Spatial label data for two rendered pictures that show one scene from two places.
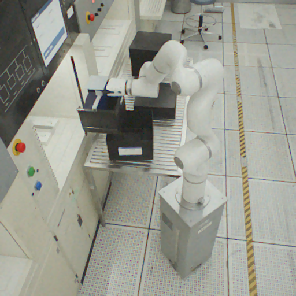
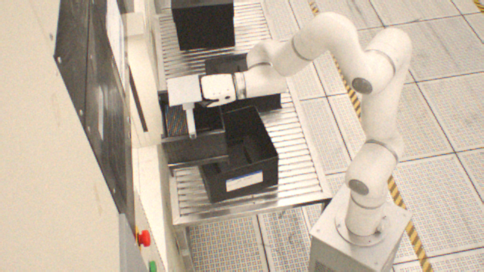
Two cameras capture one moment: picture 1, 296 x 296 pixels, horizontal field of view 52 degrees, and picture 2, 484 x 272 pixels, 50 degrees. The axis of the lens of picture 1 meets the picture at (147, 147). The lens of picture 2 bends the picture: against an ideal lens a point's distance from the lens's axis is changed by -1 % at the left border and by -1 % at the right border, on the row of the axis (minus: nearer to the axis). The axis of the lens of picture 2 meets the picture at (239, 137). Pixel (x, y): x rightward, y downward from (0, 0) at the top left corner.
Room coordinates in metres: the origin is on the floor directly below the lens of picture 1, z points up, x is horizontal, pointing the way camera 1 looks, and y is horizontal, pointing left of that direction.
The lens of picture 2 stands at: (0.15, 0.44, 2.42)
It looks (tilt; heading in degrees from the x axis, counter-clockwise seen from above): 49 degrees down; 343
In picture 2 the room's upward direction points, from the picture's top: 5 degrees counter-clockwise
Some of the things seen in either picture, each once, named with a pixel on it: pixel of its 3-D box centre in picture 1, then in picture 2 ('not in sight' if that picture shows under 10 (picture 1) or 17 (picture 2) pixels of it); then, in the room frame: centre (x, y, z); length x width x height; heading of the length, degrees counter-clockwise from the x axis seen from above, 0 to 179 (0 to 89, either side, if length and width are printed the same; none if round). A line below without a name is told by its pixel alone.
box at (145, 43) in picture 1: (151, 55); (203, 10); (2.24, -0.07, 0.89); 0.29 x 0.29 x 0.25; 74
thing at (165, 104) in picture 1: (156, 97); (241, 81); (1.76, -0.08, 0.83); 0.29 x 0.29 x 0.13; 81
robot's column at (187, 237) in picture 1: (188, 228); (350, 271); (0.96, -0.24, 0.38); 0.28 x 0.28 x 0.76; 34
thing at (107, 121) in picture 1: (102, 106); (192, 122); (1.34, 0.23, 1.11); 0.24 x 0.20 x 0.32; 168
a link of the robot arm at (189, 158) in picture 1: (192, 162); (368, 179); (0.94, -0.21, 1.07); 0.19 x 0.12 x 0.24; 125
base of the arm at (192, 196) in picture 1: (193, 185); (364, 208); (0.96, -0.24, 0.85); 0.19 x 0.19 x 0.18
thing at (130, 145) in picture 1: (131, 134); (233, 153); (1.37, 0.10, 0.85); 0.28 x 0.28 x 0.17; 87
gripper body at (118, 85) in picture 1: (118, 87); (220, 88); (1.32, 0.13, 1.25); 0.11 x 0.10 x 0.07; 78
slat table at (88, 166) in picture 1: (150, 138); (232, 144); (1.79, -0.02, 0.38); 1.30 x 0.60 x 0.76; 169
